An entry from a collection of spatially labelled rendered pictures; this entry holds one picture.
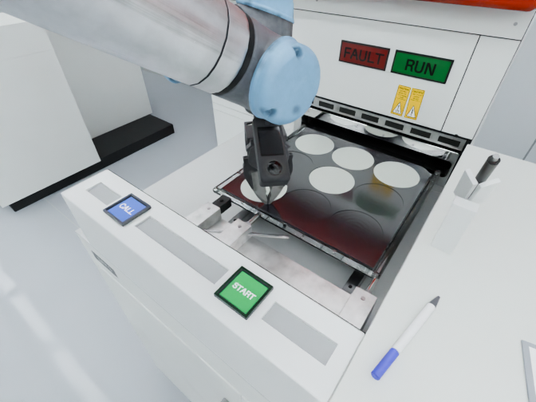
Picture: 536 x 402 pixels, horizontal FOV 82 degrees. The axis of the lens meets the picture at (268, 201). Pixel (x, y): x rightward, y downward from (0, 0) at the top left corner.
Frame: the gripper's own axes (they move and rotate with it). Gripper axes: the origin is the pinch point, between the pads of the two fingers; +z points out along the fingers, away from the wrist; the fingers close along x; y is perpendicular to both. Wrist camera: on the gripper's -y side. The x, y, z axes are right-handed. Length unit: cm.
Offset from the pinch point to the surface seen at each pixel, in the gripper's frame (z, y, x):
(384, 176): 1.3, 6.0, -27.3
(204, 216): 0.5, -2.2, 12.5
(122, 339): 91, 23, 60
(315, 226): 1.3, -6.9, -8.0
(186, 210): 9.2, 9.6, 18.1
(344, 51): -18.9, 29.4, -22.7
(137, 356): 91, 14, 52
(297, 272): 3.3, -15.3, -3.0
